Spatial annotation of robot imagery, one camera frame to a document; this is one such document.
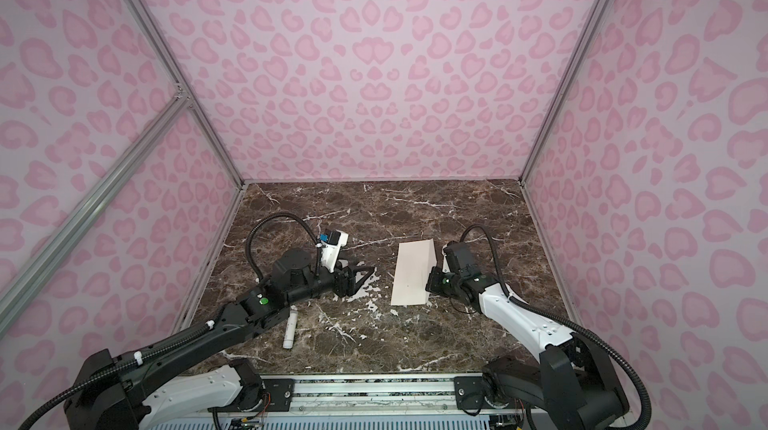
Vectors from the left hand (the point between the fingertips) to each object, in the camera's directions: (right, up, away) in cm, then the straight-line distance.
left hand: (368, 262), depth 72 cm
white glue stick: (-22, -21, +9) cm, 31 cm away
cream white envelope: (+13, -5, +24) cm, 27 cm away
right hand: (+16, -7, +13) cm, 21 cm away
